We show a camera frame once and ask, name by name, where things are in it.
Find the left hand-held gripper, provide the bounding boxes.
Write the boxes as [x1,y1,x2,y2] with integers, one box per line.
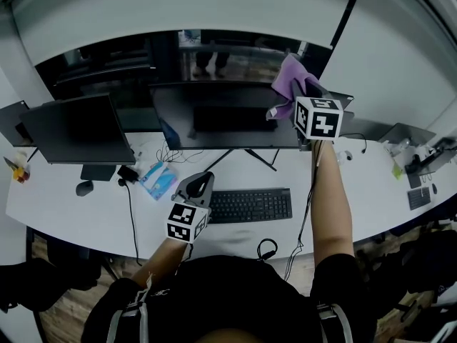
[166,171,216,244]

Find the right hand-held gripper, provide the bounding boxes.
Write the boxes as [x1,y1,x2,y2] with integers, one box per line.
[291,78,345,153]

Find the purple cloth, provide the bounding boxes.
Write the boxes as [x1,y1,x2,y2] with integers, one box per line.
[266,52,322,121]

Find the wide black monitor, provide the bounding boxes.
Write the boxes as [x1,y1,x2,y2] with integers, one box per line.
[149,80,355,173]

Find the person's right forearm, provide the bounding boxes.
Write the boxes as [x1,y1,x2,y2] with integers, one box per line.
[308,140,356,264]

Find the person's left forearm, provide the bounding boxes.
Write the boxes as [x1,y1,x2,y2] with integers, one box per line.
[131,236,191,289]

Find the small black monitor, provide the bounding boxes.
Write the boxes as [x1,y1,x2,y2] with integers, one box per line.
[19,92,138,182]

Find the thin dark flat monitor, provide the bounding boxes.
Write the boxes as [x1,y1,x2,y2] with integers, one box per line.
[0,100,36,148]

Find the blue tissue pack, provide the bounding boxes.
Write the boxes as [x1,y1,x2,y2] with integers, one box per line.
[139,161,179,202]

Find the black keyboard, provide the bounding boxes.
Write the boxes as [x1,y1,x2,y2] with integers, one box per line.
[208,187,293,224]

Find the black power adapter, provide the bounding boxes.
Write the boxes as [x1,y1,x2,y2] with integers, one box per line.
[116,165,140,184]

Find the black vertical strip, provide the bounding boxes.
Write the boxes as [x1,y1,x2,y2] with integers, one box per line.
[328,0,366,49]

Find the black headphones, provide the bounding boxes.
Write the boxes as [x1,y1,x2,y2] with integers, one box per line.
[256,238,279,263]

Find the grey desk partition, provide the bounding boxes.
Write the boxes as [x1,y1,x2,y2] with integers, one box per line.
[378,122,437,146]

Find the person's black shirt torso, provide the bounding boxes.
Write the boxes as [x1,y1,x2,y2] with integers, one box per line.
[81,254,378,343]

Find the black computer mouse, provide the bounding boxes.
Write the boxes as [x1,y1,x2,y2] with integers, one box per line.
[75,179,95,197]

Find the black desk device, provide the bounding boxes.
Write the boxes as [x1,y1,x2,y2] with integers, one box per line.
[404,136,457,189]

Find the dark glass window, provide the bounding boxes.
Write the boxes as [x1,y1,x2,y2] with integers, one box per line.
[34,29,333,135]

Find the small dark keyboard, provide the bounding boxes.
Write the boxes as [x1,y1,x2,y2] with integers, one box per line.
[407,186,433,212]

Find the black office chair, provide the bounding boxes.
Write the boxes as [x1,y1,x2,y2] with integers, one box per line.
[0,257,101,314]
[388,227,457,321]

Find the tangled black cables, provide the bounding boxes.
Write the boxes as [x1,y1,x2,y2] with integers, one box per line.
[156,139,205,164]

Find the black plug with cable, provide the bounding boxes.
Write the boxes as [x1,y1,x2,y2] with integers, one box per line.
[116,177,143,267]

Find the black earphone cable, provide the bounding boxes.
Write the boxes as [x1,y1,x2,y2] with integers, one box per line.
[338,132,368,155]

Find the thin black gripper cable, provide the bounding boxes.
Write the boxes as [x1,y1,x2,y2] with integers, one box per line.
[285,141,324,282]

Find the grey shoulder strap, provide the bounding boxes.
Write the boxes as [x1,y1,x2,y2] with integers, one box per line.
[106,287,150,343]
[316,302,353,343]

